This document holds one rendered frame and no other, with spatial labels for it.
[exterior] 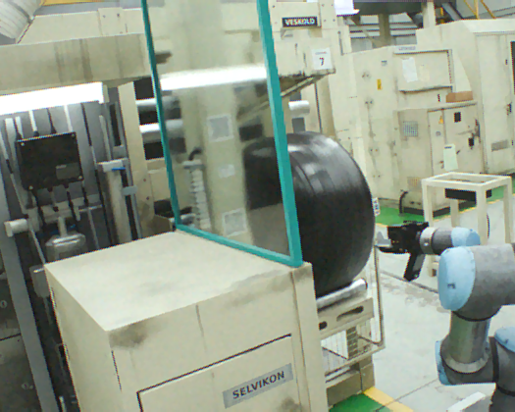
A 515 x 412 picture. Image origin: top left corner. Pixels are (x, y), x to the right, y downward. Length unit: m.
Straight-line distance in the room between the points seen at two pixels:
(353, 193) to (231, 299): 0.84
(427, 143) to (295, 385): 5.38
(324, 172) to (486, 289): 0.80
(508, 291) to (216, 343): 0.52
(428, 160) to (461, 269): 5.34
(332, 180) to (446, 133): 4.88
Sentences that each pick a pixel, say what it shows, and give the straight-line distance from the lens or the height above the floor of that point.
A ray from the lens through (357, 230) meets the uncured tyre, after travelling 1.72.
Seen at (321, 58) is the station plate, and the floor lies 1.70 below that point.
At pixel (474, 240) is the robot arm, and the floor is 1.17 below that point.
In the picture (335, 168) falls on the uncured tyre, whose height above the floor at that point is 1.34.
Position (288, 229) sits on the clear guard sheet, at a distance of 1.00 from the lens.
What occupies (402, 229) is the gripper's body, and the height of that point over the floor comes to 1.18.
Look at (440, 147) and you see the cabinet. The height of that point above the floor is 0.78.
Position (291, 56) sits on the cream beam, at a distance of 2.12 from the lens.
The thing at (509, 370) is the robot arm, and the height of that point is 0.88.
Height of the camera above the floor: 1.58
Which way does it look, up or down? 11 degrees down
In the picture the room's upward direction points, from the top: 8 degrees counter-clockwise
